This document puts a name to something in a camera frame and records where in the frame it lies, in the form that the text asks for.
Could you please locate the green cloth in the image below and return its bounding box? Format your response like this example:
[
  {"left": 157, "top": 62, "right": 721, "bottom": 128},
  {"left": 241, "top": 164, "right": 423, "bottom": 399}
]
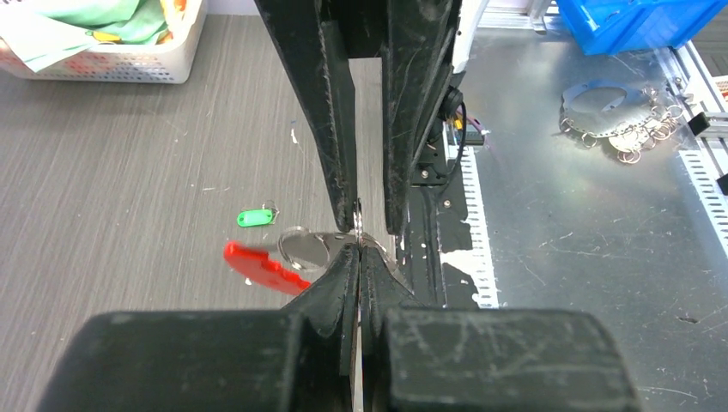
[{"left": 1, "top": 1, "right": 186, "bottom": 73}]

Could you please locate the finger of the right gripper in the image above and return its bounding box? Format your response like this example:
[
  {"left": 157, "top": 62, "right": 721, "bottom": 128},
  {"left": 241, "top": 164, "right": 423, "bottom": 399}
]
[
  {"left": 256, "top": 0, "right": 357, "bottom": 232},
  {"left": 381, "top": 0, "right": 461, "bottom": 235}
]

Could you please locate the white slotted cable duct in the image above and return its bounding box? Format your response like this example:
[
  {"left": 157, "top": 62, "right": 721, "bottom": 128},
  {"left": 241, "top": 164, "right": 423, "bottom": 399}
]
[{"left": 440, "top": 146, "right": 501, "bottom": 309}]

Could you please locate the key with green tag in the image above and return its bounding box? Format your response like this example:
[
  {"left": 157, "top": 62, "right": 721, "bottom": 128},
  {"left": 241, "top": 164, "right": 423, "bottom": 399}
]
[{"left": 236, "top": 201, "right": 279, "bottom": 228}]

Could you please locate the aluminium rail frame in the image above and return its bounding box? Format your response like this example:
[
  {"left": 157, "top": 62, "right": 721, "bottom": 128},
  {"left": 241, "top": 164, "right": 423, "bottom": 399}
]
[{"left": 477, "top": 0, "right": 728, "bottom": 197}]

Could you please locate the red handled metal keyring holder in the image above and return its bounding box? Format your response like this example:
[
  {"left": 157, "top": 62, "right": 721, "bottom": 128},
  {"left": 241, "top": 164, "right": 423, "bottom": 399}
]
[{"left": 223, "top": 200, "right": 399, "bottom": 295}]

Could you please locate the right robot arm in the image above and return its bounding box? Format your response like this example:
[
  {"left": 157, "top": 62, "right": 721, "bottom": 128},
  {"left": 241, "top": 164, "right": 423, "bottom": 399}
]
[{"left": 257, "top": 0, "right": 486, "bottom": 235}]

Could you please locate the white plastic basket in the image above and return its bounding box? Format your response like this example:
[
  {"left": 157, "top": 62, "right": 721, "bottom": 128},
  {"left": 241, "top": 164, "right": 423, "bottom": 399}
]
[{"left": 1, "top": 0, "right": 208, "bottom": 84}]

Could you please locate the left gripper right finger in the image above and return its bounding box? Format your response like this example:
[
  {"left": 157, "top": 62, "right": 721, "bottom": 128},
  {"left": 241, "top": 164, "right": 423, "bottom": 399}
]
[{"left": 360, "top": 247, "right": 640, "bottom": 411}]

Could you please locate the blue plastic bin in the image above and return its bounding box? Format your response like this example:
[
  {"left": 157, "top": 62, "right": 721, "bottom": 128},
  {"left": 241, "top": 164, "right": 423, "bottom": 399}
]
[{"left": 556, "top": 0, "right": 727, "bottom": 56}]

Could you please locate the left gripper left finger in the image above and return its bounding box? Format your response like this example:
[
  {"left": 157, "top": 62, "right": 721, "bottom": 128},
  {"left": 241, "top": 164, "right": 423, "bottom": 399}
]
[{"left": 38, "top": 245, "right": 361, "bottom": 411}]

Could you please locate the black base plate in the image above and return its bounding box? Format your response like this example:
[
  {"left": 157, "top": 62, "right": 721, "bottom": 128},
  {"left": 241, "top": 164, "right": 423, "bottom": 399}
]
[{"left": 397, "top": 181, "right": 478, "bottom": 309}]

